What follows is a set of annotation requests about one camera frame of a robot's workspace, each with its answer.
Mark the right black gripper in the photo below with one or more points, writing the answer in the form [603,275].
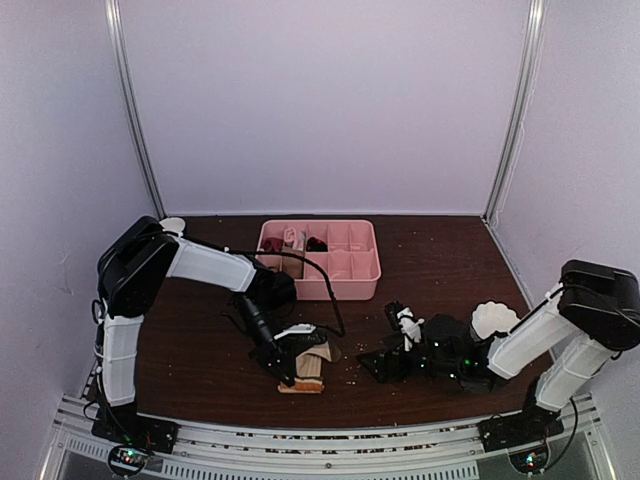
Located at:
[395,354]

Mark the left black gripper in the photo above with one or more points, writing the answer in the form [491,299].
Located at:
[269,355]

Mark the striped beige green sock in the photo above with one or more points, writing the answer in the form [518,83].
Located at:
[309,379]

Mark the argyle black red orange sock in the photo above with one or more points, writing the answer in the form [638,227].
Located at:
[314,244]

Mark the pink divided organizer box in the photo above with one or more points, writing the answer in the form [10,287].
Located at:
[352,263]

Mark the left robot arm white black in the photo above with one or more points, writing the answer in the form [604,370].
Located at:
[130,275]

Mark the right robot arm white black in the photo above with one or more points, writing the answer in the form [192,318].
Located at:
[595,307]

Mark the rolled socks in box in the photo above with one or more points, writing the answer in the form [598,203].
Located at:
[292,241]

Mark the white scalloped bowl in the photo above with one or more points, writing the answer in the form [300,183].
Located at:
[490,318]

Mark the dark bowl white inside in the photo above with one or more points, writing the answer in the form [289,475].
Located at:
[176,225]

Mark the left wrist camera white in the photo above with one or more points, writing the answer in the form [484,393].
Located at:
[297,329]

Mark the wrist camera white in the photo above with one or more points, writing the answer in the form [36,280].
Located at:
[407,327]
[297,329]

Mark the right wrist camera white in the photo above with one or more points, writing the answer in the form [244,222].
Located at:
[407,327]

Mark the right aluminium frame post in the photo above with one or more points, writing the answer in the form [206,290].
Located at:
[524,88]

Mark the aluminium frame post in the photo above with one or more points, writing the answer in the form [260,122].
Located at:
[117,37]
[524,88]

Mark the left aluminium frame post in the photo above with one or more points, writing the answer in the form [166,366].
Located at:
[117,37]

